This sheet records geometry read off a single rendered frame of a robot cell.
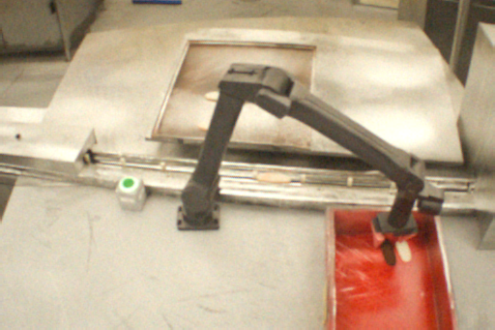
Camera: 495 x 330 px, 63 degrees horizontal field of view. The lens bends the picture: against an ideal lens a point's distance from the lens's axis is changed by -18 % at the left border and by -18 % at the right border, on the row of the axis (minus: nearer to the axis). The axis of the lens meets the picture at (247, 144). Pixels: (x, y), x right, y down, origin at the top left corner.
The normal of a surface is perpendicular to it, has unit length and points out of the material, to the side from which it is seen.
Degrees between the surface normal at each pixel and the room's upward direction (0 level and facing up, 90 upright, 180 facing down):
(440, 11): 90
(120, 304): 0
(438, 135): 10
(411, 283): 0
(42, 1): 90
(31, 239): 0
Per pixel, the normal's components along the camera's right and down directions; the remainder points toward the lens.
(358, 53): -0.05, -0.65
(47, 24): -0.15, 0.63
